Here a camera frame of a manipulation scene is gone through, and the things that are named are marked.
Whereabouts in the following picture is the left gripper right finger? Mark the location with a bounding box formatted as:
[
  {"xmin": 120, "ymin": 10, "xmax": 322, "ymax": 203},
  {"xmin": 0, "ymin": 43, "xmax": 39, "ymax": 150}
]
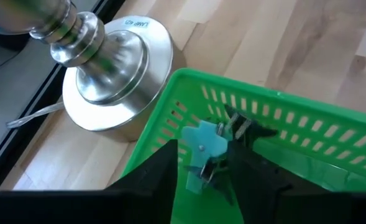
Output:
[{"xmin": 226, "ymin": 139, "xmax": 293, "ymax": 224}]

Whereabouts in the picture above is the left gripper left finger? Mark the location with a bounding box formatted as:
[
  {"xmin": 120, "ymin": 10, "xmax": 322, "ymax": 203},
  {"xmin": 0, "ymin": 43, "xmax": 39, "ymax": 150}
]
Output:
[{"xmin": 106, "ymin": 138, "xmax": 180, "ymax": 224}]

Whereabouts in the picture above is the teal staple remover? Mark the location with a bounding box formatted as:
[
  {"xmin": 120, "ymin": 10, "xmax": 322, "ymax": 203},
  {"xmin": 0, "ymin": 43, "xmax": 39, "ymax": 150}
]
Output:
[{"xmin": 181, "ymin": 104, "xmax": 278, "ymax": 195}]

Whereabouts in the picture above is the green plastic basket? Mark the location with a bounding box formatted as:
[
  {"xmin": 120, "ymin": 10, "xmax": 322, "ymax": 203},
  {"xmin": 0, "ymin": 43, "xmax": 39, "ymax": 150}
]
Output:
[{"xmin": 120, "ymin": 67, "xmax": 366, "ymax": 224}]

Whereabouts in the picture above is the clear lamp power cable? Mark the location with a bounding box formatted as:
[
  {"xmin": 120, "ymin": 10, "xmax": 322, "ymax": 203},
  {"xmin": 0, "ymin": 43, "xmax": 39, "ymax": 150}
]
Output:
[{"xmin": 6, "ymin": 101, "xmax": 65, "ymax": 129}]

